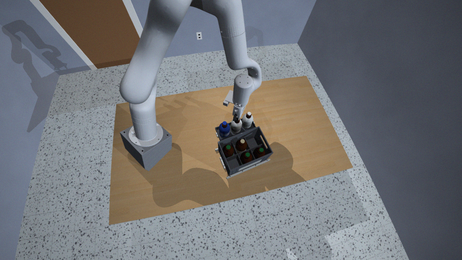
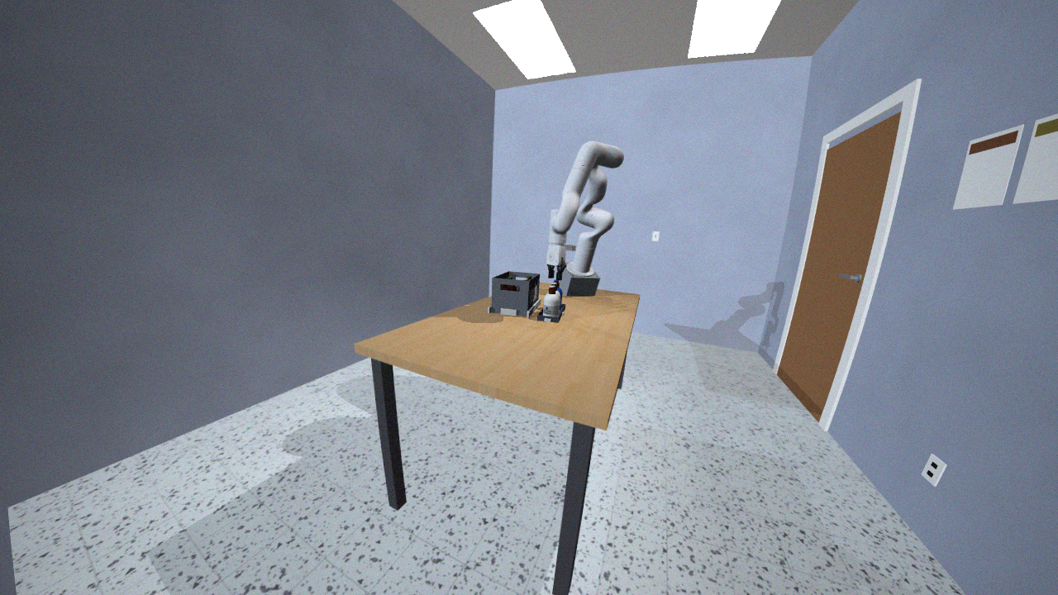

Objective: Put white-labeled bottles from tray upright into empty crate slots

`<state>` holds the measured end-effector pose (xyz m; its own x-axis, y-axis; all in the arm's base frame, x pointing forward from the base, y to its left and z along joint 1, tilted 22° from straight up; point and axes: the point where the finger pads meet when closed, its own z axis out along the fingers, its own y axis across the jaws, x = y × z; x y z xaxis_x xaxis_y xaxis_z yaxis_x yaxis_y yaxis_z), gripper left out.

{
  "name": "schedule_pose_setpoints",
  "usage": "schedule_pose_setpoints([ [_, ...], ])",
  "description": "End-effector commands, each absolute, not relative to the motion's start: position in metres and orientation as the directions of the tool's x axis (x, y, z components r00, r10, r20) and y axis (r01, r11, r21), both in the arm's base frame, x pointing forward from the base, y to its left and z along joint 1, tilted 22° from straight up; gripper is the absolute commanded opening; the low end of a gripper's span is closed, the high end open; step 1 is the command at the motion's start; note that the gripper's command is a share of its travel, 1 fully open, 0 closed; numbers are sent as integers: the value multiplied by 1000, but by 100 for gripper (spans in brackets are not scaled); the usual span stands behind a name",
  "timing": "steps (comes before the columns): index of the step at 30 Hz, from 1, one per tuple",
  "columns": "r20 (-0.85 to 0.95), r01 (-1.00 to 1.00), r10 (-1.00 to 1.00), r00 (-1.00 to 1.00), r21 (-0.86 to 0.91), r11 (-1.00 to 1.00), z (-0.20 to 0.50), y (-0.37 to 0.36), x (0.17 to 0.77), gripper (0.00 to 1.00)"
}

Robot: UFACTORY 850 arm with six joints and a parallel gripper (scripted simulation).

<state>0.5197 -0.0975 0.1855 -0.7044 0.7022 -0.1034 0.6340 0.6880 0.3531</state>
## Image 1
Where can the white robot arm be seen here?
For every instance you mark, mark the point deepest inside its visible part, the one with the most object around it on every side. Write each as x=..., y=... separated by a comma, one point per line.
x=139, y=83

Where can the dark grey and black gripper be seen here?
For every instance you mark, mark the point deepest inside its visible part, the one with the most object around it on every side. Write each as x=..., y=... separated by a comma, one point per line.
x=237, y=112

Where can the white bottle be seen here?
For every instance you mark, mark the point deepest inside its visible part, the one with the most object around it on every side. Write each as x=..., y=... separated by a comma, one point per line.
x=236, y=126
x=247, y=120

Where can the blue bottle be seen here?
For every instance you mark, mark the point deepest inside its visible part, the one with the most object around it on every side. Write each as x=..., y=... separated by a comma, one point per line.
x=224, y=129

